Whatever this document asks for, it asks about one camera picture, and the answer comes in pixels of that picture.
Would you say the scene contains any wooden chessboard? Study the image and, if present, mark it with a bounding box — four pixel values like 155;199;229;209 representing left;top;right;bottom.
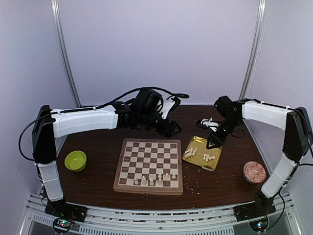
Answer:
113;139;183;195

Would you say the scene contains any left aluminium corner post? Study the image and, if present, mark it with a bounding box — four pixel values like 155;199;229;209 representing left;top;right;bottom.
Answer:
51;0;82;108

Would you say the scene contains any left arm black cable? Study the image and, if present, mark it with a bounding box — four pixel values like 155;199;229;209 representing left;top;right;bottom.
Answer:
95;86;189;110

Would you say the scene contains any pile of white pawns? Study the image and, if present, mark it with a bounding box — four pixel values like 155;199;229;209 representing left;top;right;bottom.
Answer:
183;147;198;158

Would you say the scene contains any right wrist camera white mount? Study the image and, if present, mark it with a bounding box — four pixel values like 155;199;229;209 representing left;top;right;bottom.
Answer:
196;118;219;132

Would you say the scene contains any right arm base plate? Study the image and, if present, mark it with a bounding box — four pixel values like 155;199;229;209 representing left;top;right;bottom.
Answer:
233;203;276;222

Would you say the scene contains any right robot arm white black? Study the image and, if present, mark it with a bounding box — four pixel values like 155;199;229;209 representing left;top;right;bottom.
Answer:
206;95;313;216

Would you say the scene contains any white chess bishop piece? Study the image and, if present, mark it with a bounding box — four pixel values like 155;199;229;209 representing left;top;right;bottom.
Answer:
157;178;163;186

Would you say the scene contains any pile of white chess pieces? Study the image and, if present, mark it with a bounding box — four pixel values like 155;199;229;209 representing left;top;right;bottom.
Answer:
202;154;215;162

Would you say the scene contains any red patterned bowl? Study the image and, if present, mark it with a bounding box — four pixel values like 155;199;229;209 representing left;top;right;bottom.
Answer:
243;161;266;185

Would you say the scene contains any right aluminium corner post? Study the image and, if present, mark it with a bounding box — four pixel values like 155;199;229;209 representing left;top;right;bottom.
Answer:
239;0;268;99

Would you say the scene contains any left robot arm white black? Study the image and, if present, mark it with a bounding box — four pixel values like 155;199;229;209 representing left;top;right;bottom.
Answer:
32;87;189;217

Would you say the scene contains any left green circuit board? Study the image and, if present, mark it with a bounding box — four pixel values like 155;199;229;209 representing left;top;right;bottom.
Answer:
52;218;73;233

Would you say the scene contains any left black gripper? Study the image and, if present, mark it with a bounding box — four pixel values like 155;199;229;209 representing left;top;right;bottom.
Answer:
138;110;182;139

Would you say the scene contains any green circuit board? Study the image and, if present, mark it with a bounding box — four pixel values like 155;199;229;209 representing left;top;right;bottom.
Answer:
52;218;73;233
249;218;269;233

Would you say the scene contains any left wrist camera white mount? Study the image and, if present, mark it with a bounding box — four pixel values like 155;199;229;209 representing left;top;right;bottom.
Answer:
159;96;181;119

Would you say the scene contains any green bowl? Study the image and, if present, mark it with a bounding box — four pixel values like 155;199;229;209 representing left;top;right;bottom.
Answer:
64;150;87;172

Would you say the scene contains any gold metal tray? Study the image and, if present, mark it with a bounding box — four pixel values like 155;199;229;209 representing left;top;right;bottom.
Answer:
182;136;222;171

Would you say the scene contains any right green circuit board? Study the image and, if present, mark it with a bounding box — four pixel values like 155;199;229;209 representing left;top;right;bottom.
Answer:
249;218;269;233

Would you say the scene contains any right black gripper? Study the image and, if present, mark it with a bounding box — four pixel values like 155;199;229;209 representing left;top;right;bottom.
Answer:
206;116;241;149

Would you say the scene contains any aluminium corner post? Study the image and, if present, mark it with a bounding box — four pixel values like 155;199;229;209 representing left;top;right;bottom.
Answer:
51;0;82;108
239;0;268;99

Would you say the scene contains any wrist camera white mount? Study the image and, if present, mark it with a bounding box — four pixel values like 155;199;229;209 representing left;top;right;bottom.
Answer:
196;118;219;132
159;96;181;119

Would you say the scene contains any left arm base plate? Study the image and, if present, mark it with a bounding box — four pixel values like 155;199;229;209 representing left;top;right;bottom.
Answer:
45;204;88;222

